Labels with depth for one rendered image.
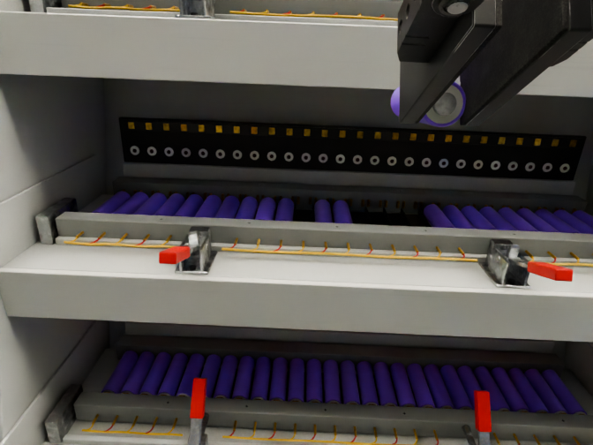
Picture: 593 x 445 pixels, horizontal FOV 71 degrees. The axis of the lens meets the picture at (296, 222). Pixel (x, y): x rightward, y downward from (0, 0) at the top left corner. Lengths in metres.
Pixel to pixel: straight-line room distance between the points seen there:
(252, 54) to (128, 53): 0.10
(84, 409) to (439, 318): 0.37
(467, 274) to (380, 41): 0.21
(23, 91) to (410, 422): 0.48
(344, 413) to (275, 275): 0.19
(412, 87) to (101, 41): 0.27
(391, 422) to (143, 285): 0.28
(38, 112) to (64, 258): 0.14
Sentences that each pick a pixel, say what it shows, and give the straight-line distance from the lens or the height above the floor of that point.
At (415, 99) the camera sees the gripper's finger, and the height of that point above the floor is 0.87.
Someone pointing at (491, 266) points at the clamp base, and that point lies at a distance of 0.40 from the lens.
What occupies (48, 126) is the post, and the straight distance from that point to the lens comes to 0.48.
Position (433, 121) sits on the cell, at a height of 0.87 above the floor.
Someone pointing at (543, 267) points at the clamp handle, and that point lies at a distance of 0.34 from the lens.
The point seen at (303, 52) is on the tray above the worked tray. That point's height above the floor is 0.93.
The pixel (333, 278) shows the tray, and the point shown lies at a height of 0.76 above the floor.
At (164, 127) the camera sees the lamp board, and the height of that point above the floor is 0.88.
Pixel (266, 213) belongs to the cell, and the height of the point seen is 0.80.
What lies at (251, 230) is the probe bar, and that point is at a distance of 0.38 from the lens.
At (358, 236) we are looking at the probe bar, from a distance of 0.38.
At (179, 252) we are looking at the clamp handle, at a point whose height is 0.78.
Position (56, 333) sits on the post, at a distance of 0.51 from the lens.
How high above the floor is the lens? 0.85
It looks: 8 degrees down
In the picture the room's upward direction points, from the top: 2 degrees clockwise
